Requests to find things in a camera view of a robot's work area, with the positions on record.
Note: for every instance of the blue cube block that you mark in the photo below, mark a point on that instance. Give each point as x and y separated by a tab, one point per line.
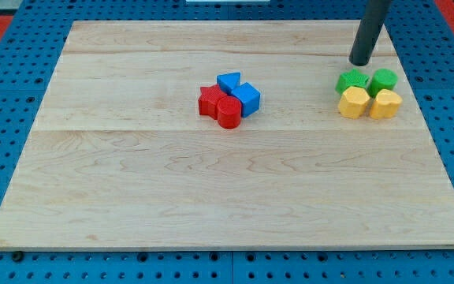
249	97

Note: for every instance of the red cylinder block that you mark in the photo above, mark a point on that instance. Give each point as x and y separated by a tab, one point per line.
229	112

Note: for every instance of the yellow hexagon block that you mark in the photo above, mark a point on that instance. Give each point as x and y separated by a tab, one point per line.
353	102

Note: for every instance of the green star block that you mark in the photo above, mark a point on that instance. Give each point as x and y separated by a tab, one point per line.
352	78

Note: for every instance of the green cylinder block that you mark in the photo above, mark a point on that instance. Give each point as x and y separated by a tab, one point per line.
382	79

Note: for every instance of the red star block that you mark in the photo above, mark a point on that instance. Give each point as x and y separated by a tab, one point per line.
208	100

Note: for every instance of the wooden board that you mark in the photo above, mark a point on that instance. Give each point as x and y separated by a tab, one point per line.
119	158

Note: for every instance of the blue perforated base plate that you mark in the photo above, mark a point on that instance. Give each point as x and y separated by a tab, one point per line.
29	51

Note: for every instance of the blue triangle block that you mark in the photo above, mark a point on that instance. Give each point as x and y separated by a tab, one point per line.
228	82

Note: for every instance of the yellow heart block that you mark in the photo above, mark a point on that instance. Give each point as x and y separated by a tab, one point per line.
385	105

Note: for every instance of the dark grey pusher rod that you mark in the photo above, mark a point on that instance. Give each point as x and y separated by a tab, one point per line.
368	31

